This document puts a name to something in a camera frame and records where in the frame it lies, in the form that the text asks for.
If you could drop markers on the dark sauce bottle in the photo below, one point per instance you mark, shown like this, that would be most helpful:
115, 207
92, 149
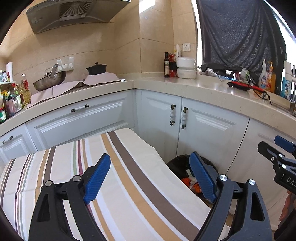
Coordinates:
167, 65

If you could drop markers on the cabinet door handle left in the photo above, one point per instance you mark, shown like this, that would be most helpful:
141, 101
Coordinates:
172, 114

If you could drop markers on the drawer handle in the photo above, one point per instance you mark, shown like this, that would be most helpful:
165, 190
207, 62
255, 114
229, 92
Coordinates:
7, 140
79, 108

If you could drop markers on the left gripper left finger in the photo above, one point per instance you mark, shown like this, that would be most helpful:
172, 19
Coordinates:
49, 220

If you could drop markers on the drawer handle middle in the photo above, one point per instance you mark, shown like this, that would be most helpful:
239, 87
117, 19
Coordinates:
79, 108

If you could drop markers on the white wall socket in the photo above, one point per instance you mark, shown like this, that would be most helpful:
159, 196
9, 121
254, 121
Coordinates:
186, 47

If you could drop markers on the white tissue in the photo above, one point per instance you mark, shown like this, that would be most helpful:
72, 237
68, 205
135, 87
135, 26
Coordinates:
191, 177

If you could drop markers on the pink stove cover cloth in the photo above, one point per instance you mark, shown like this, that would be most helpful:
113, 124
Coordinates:
58, 90

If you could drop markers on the cabinet door handle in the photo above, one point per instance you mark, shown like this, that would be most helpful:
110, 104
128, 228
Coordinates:
172, 114
184, 118

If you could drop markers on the paper towel roll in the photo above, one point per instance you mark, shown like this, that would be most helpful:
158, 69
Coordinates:
9, 71

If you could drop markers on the cabinet door handle right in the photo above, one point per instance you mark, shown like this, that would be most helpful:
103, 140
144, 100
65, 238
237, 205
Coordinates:
184, 118

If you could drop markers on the black trash bin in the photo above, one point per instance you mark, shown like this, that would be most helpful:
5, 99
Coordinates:
178, 166

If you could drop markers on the red black appliance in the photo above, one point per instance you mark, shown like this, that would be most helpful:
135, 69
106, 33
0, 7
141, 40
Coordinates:
244, 87

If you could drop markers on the dark hanging curtain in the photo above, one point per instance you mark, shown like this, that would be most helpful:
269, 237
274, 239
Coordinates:
241, 34

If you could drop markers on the black lidded pot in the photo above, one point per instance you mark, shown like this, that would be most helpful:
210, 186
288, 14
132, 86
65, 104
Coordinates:
97, 69

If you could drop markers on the red plastic bag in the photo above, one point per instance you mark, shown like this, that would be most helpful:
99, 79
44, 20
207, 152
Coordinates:
186, 181

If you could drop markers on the striped tablecloth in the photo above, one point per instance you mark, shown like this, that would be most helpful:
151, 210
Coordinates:
140, 198

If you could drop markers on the drawer handle left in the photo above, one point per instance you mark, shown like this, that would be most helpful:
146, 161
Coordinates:
7, 140

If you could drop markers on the red packet by bottle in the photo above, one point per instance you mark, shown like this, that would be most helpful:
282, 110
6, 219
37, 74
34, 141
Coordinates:
173, 65

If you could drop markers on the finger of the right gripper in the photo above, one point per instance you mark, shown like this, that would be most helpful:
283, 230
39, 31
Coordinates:
284, 144
270, 153

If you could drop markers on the orange detergent bottle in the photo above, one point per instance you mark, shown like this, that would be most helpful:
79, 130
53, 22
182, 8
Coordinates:
271, 78

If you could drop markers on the steel wok pan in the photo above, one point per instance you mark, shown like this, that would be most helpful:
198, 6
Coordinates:
51, 78

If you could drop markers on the orange bag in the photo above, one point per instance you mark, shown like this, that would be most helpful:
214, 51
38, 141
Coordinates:
196, 188

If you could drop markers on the white spice rack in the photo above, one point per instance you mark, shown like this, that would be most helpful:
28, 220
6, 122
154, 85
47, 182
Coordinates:
5, 92

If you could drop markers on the person's right hand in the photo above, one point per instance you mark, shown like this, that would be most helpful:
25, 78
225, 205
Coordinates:
289, 202

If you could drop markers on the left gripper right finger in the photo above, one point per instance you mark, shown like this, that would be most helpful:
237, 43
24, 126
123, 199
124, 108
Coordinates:
250, 221

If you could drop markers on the white stacked bowls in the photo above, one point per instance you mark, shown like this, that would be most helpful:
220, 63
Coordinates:
186, 67

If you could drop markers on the yellow oil bottle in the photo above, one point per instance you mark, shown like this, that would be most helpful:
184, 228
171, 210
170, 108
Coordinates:
25, 91

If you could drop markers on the white spray bottle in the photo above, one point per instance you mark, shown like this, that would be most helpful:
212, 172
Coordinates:
262, 83

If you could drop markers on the white wall rack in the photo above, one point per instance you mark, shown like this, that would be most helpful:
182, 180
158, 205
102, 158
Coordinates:
68, 66

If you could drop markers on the range hood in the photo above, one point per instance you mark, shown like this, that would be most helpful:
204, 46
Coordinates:
49, 15

